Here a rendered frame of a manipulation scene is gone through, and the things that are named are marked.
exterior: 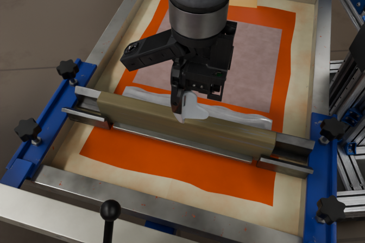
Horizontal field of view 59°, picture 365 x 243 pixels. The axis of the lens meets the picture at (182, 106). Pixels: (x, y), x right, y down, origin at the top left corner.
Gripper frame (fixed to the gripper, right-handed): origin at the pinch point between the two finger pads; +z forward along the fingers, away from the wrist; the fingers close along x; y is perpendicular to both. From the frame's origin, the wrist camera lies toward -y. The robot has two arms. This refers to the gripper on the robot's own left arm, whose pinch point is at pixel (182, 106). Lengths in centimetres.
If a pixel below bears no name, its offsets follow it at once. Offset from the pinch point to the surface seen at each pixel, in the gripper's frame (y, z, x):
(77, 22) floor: -116, 109, 127
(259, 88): 14.1, 13.6, 19.6
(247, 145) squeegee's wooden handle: 13.3, 5.7, -1.4
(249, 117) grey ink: 13.0, 13.3, 10.1
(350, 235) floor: 74, 109, 25
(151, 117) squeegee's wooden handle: -5.9, 4.5, -1.2
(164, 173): -1.6, 13.7, -8.0
